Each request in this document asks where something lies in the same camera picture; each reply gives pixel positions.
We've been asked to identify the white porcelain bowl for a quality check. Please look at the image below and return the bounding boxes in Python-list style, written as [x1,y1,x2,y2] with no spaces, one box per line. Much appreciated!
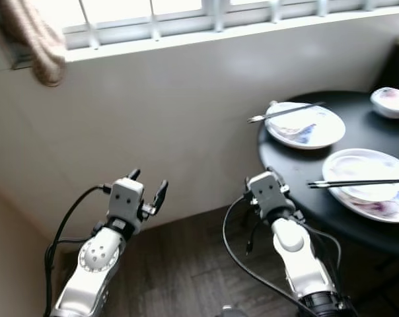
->
[330,153,399,203]
[268,104,324,137]

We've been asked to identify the large white floral plate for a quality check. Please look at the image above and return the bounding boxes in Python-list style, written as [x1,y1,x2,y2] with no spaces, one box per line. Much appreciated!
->
[322,148,399,224]

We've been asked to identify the white bowl pink flowers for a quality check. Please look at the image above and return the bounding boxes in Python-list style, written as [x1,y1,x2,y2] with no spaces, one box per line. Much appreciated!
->
[370,87,399,120]

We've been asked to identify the beige hanging cloth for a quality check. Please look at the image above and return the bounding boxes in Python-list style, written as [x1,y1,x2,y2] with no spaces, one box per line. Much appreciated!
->
[1,0,68,88]

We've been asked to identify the dark cabinet beige top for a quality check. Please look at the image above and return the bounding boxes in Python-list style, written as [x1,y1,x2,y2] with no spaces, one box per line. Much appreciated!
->
[381,34,399,93]

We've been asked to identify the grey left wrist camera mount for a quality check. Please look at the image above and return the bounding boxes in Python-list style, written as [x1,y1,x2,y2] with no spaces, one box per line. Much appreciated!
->
[108,177,146,227]

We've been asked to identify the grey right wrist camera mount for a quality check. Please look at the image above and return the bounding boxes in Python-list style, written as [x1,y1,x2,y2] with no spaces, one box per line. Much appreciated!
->
[245,171,287,217]

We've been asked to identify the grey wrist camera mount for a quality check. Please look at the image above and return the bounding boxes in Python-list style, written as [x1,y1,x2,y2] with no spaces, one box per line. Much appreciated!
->
[245,171,287,217]
[108,177,146,227]

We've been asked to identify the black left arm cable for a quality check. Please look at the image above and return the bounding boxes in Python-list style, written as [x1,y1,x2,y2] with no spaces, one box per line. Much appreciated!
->
[42,185,116,317]

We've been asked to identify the white barred window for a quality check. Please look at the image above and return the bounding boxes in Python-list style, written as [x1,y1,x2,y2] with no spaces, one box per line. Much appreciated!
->
[28,0,399,67]

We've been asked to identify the round black table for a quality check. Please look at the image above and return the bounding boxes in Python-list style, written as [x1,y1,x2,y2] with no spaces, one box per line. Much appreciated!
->
[257,90,399,257]

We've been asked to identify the small white floral plate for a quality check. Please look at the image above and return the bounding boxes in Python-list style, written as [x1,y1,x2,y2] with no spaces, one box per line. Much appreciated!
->
[264,101,347,151]

